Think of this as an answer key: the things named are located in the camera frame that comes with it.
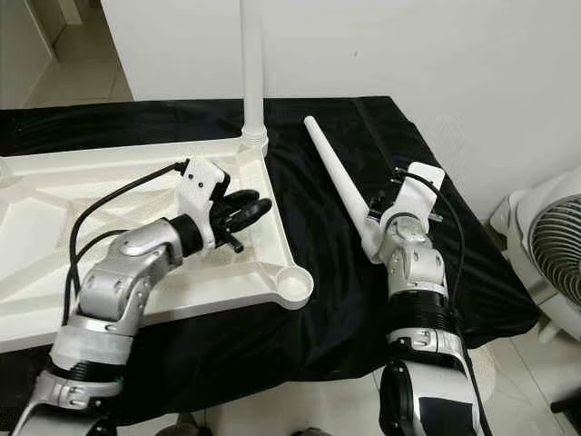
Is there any white pedestal fan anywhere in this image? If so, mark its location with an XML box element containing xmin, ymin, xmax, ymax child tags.
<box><xmin>490</xmin><ymin>163</ymin><xmax>581</xmax><ymax>346</ymax></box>

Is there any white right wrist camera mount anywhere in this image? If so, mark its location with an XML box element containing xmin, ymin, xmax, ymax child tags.
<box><xmin>395</xmin><ymin>162</ymin><xmax>447</xmax><ymax>223</ymax></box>

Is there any white plastic children table top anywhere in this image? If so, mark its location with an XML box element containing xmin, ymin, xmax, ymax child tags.
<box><xmin>0</xmin><ymin>144</ymin><xmax>314</xmax><ymax>353</ymax></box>

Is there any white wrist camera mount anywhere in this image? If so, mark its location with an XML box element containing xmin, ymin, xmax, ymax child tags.
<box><xmin>395</xmin><ymin>162</ymin><xmax>447</xmax><ymax>223</ymax></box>
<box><xmin>180</xmin><ymin>157</ymin><xmax>231</xmax><ymax>223</ymax></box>

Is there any black table cloth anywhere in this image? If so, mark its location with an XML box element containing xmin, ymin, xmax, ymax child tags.
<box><xmin>0</xmin><ymin>95</ymin><xmax>541</xmax><ymax>428</ymax></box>

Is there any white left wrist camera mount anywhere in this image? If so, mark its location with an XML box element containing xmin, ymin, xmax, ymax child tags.
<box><xmin>180</xmin><ymin>157</ymin><xmax>231</xmax><ymax>223</ymax></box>

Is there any white plastic table leg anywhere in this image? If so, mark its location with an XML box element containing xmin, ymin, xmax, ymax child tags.
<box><xmin>304</xmin><ymin>115</ymin><xmax>384</xmax><ymax>264</ymax></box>
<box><xmin>241</xmin><ymin>0</ymin><xmax>271</xmax><ymax>151</ymax></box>

